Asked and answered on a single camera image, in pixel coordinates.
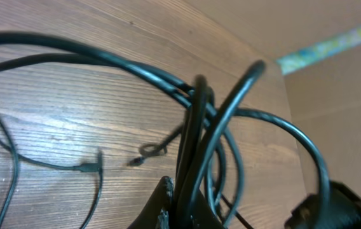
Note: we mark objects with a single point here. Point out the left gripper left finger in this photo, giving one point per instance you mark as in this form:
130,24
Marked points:
155,214

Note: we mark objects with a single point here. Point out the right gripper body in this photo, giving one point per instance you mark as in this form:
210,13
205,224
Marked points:
334,206

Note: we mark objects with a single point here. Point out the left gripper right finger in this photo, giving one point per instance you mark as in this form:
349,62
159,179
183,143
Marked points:
202,215

